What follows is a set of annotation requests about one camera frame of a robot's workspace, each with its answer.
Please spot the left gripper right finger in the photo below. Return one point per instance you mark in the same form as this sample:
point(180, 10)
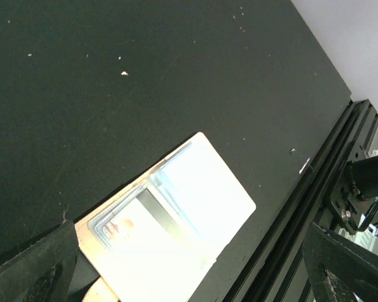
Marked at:
point(338, 269)

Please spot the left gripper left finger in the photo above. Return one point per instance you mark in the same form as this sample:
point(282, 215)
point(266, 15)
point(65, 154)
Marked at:
point(43, 271)

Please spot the beige card holder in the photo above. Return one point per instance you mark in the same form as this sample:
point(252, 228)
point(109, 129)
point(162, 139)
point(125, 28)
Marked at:
point(91, 243)

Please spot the blue credit card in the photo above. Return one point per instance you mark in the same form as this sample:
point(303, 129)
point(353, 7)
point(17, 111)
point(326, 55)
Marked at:
point(204, 192)

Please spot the black aluminium rail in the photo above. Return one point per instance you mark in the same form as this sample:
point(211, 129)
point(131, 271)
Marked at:
point(276, 270)

